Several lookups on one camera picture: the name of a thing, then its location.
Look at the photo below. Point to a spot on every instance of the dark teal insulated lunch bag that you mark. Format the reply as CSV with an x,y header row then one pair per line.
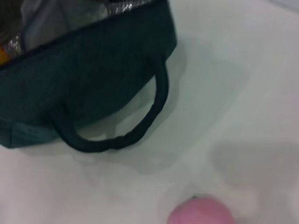
x,y
93,81

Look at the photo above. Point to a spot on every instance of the pink peach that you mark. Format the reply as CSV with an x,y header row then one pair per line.
x,y
201,212

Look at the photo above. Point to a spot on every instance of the yellow banana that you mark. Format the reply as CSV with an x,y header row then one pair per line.
x,y
3,58

